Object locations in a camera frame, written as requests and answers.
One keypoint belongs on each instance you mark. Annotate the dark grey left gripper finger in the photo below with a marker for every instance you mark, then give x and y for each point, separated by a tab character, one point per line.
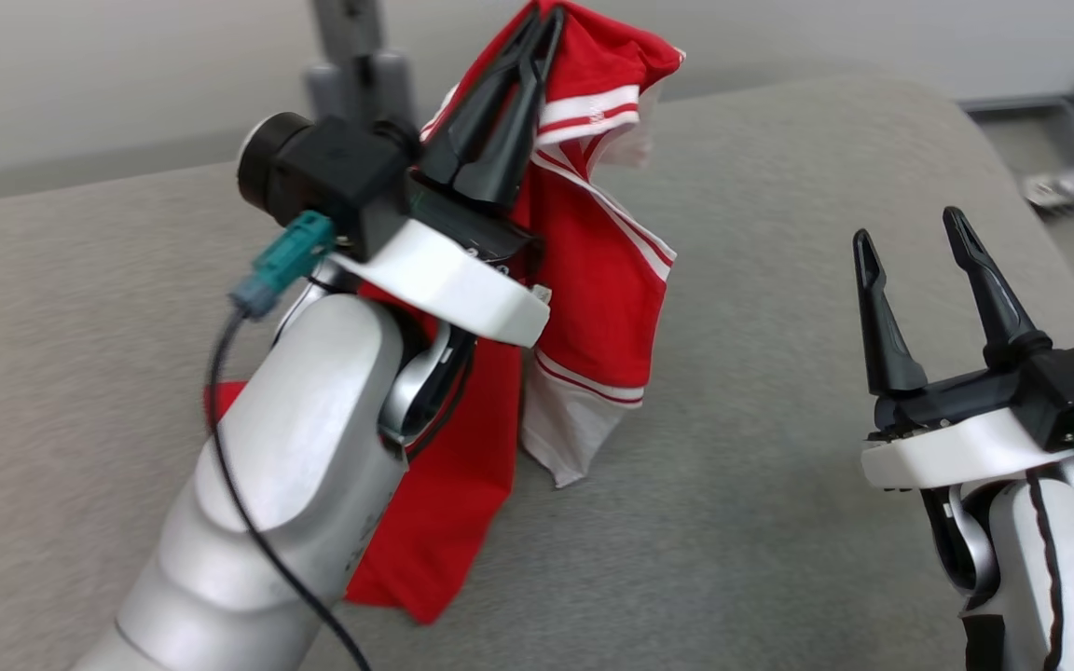
518	140
481	112

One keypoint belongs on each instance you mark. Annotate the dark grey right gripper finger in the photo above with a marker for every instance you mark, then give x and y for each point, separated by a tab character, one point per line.
998	317
887	345

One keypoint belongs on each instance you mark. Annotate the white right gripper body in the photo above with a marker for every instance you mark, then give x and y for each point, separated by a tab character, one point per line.
956	447

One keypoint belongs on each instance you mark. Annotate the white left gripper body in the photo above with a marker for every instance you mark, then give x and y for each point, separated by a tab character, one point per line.
453	280

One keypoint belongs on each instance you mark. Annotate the red white T-shirt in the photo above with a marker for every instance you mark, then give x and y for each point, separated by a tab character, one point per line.
602	298

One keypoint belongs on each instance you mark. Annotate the white grey robot right arm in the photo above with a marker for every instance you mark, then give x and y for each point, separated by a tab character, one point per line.
1022	559

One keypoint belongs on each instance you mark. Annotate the white grey robot left arm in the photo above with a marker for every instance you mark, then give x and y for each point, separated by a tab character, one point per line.
295	447

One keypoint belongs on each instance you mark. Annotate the grey metal post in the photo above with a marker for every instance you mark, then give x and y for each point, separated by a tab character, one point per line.
355	75

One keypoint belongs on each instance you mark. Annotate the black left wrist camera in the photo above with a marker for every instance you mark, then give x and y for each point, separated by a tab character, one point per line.
332	177

